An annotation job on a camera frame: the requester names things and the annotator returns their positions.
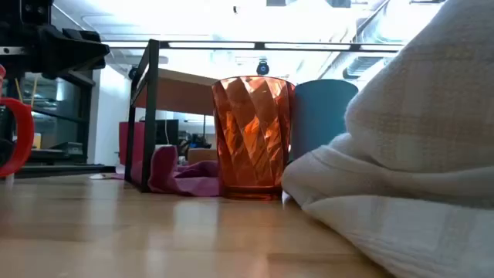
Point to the black glass cabinet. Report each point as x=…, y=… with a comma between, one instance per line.
x=65, y=100

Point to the black overhead camera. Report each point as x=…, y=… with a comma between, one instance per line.
x=262, y=69

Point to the black table frame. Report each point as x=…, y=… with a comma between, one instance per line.
x=58, y=170

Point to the black monitor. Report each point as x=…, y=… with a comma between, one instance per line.
x=171, y=133

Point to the red faceted transparent tumbler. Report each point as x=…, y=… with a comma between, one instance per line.
x=251, y=135

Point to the wooden shelf with black frame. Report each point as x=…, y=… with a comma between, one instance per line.
x=150, y=116

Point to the white checked towel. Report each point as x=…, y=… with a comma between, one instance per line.
x=405, y=154

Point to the purple cloth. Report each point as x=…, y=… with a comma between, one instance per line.
x=166, y=170

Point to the teal plastic cup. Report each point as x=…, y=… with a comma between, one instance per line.
x=320, y=116

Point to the white cloth label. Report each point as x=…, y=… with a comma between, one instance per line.
x=99, y=176

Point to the yellow container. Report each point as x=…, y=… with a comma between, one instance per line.
x=37, y=141

